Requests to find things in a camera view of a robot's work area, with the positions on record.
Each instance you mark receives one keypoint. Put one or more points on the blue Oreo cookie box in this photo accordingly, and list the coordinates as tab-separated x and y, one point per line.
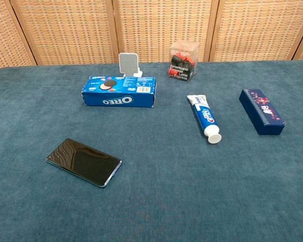
121	93

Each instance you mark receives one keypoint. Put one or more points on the dark navy rectangular box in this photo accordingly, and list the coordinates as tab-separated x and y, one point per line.
262	111

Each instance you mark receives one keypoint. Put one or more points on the black smartphone with teal edge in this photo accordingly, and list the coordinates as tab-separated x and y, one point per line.
83	161

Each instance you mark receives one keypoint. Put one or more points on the teal blue table cloth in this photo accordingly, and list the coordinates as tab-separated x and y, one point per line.
151	191

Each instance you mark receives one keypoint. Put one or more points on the blue white toothpaste tube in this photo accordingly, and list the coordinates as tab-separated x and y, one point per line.
205	116

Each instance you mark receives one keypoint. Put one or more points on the woven rattan folding screen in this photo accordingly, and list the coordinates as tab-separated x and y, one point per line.
151	27

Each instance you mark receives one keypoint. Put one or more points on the white phone stand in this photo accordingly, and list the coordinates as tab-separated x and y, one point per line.
128	63

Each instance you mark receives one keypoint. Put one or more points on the clear coffee capsule box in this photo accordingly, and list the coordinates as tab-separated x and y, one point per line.
184	63

